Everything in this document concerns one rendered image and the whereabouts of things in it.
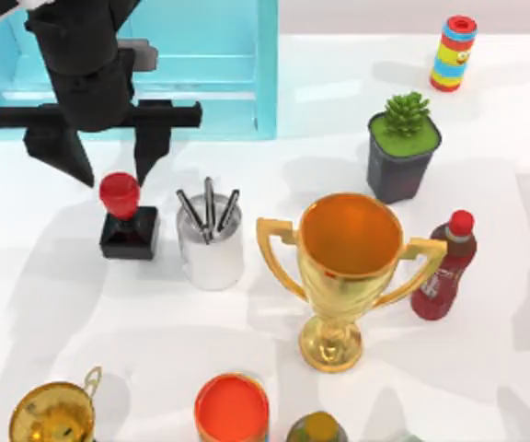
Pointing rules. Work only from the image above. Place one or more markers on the black and silver pen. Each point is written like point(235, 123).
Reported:
point(209, 202)
point(228, 209)
point(192, 212)

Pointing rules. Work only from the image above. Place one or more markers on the red and black stamp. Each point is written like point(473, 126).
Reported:
point(129, 232)

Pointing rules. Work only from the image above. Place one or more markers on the light blue rack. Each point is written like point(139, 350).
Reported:
point(200, 32)

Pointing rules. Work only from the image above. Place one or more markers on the white pen holder cup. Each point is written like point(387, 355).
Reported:
point(212, 262)

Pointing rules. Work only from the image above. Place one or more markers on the large gold trophy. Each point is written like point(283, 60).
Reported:
point(338, 285)

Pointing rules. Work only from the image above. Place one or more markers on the grey pot with green plant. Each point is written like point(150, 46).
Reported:
point(398, 166)

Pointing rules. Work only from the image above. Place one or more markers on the small gold trophy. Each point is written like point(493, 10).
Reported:
point(51, 414)

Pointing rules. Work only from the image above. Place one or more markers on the orange cup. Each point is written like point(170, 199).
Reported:
point(230, 412)

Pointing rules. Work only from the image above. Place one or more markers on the colourful striped can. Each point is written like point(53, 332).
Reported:
point(451, 55)

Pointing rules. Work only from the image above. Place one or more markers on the dark red bottle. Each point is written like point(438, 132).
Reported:
point(444, 276)

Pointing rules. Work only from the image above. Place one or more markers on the grey rounded camera box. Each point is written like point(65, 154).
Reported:
point(143, 54)

